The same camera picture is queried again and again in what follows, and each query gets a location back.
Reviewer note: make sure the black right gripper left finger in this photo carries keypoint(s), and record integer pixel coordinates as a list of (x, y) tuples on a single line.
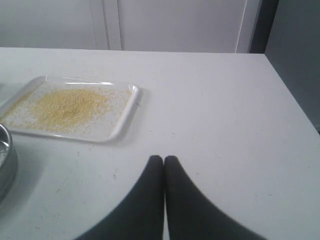
[(139, 216)]

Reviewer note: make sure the white cabinet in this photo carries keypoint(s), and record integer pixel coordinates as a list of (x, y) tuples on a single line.
[(210, 26)]

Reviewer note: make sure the white plastic tray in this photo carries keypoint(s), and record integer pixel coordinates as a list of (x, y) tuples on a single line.
[(105, 134)]

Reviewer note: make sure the round stainless steel sieve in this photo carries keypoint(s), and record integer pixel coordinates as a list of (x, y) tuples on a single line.
[(8, 162)]

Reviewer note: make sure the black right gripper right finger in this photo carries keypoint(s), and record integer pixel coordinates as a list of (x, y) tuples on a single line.
[(191, 216)]

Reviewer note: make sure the yellow and white grain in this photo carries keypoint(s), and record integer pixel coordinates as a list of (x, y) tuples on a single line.
[(66, 110)]

